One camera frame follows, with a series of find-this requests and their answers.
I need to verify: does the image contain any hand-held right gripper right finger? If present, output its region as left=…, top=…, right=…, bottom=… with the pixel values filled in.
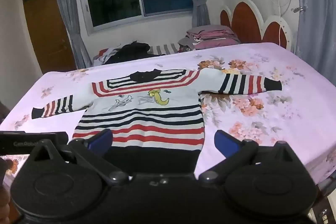
left=198, top=130, right=303, bottom=186

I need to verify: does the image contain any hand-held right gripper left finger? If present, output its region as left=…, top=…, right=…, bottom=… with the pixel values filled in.
left=29, top=129, right=130, bottom=186

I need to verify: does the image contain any striped cartoon print sweater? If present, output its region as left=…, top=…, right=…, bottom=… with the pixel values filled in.
left=31, top=69, right=283, bottom=180

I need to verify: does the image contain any white and red clothes pile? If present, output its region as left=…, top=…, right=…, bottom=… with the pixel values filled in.
left=93, top=48, right=122, bottom=66

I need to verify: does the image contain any pink floral bedsheet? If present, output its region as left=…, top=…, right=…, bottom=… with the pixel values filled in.
left=0, top=42, right=336, bottom=189

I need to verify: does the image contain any black garment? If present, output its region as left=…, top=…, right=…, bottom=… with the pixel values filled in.
left=105, top=41, right=159, bottom=65

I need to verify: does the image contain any colourful cloth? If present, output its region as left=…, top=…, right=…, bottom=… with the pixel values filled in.
left=178, top=42, right=195, bottom=53

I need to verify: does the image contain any stack of folded bedding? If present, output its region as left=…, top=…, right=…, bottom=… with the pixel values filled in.
left=178, top=25, right=241, bottom=51

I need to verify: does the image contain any grey striped sheet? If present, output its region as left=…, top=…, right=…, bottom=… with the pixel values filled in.
left=147, top=43, right=182, bottom=56

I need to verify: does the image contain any brown wooden door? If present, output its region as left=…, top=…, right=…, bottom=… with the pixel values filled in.
left=21, top=0, right=77, bottom=75

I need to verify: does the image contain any white and brown scalloped headboard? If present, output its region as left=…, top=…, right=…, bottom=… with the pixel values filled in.
left=220, top=0, right=293, bottom=51

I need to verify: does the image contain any blue-grey curtain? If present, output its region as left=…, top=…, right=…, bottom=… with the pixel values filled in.
left=294, top=0, right=336, bottom=75

